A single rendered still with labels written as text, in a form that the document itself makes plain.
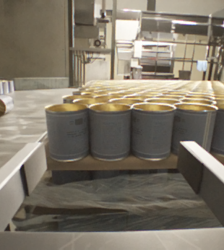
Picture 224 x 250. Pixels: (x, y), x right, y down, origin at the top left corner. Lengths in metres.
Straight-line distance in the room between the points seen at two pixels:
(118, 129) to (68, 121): 0.07
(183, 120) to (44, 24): 2.95
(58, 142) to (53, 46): 2.81
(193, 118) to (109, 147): 0.13
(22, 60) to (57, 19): 0.81
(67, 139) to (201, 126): 0.20
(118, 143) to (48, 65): 2.84
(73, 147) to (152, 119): 0.12
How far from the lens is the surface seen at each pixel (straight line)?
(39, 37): 3.13
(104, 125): 0.26
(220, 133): 0.33
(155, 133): 0.27
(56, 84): 1.68
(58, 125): 0.27
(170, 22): 3.60
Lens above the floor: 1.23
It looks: 16 degrees down
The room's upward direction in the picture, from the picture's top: 2 degrees clockwise
